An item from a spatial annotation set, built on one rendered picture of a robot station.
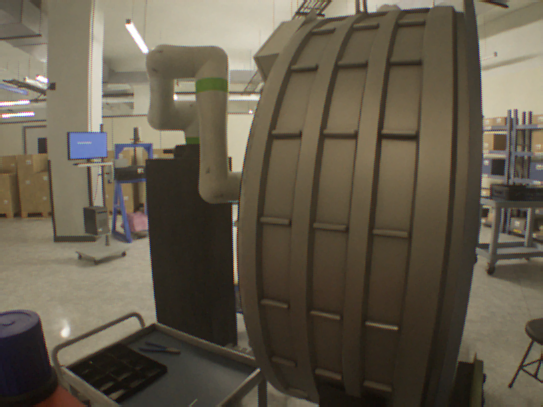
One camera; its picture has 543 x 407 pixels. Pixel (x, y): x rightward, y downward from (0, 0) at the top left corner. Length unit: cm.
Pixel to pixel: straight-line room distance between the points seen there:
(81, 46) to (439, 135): 570
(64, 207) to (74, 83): 191
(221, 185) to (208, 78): 35
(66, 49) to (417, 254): 585
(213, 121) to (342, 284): 69
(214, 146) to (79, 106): 481
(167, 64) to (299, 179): 68
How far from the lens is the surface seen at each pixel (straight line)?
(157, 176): 162
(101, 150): 474
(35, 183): 864
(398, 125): 69
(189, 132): 158
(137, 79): 1134
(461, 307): 62
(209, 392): 118
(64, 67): 605
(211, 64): 122
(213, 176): 113
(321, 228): 68
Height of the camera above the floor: 139
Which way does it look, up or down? 9 degrees down
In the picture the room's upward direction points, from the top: straight up
